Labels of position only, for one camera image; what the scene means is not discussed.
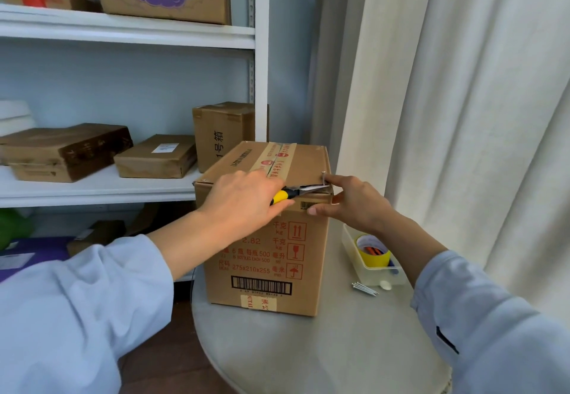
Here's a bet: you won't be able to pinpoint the person's left hand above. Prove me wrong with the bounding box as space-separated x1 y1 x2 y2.
198 170 296 246

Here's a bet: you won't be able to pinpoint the person's right hand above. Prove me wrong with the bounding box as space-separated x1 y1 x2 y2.
307 174 395 237

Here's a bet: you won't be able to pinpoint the yellow handled pliers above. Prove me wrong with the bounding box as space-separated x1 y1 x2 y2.
269 184 331 206

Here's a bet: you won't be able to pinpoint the yellow tape roll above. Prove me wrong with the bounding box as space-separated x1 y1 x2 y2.
355 234 391 269

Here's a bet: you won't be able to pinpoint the brown cardboard box red print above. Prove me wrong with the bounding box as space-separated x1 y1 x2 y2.
194 141 334 317

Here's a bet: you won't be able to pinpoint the person's right forearm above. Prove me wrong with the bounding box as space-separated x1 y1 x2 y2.
373 211 570 394

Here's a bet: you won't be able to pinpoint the person's left forearm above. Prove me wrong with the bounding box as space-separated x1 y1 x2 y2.
0 209 232 394

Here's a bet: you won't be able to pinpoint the upright small cardboard box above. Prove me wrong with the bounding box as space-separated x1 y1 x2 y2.
192 102 270 174

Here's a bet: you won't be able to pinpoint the flat brown box white label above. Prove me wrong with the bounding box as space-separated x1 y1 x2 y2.
113 134 198 180

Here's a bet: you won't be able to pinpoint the small taped brown parcel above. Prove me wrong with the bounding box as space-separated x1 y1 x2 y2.
66 219 126 256

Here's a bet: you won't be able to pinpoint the dark brown flat box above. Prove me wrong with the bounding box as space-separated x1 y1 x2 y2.
0 123 134 183

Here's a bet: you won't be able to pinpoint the white foam box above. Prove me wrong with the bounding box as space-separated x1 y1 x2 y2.
0 99 36 137

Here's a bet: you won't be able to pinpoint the clear plastic container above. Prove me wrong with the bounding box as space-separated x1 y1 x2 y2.
341 223 409 288

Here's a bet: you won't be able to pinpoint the white curtain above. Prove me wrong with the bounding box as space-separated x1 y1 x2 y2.
307 0 570 319

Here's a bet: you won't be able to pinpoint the white metal shelf unit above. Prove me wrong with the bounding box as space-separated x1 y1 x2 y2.
0 0 271 283

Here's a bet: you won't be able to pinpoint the green object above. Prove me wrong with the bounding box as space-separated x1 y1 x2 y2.
0 209 34 250

